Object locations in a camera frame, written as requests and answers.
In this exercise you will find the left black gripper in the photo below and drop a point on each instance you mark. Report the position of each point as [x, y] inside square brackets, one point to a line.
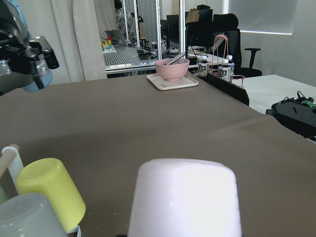
[14, 38]

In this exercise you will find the pink plastic cup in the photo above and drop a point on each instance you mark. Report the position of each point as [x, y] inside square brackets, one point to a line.
[178, 197]

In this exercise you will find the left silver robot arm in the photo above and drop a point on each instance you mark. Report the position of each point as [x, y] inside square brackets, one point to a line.
[41, 75]

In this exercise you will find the yellow cup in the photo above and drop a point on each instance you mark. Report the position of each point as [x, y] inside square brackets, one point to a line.
[49, 176]

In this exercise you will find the grey cup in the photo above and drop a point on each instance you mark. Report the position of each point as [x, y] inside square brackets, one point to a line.
[29, 215]

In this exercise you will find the beige tray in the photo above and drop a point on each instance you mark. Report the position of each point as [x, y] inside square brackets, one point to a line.
[162, 84]

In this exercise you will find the pink bowl with ice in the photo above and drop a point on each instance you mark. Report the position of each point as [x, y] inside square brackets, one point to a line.
[174, 71]

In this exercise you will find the metal tongs in bowl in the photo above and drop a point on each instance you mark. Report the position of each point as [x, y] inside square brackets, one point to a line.
[173, 60]

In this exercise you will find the black office chair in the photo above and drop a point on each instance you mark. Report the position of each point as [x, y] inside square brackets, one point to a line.
[227, 24]

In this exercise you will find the black case on desk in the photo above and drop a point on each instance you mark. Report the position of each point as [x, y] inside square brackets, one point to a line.
[298, 115]

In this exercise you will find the copper wire bottle rack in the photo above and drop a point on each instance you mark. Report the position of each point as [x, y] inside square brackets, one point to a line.
[221, 65]

